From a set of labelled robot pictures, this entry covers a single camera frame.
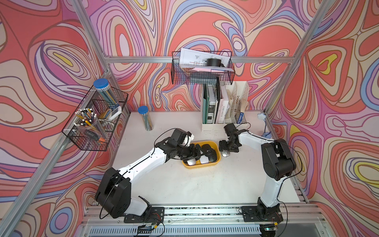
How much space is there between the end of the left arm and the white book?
317 millimetres

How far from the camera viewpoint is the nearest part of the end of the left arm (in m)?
0.60

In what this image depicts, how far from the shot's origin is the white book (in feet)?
2.98
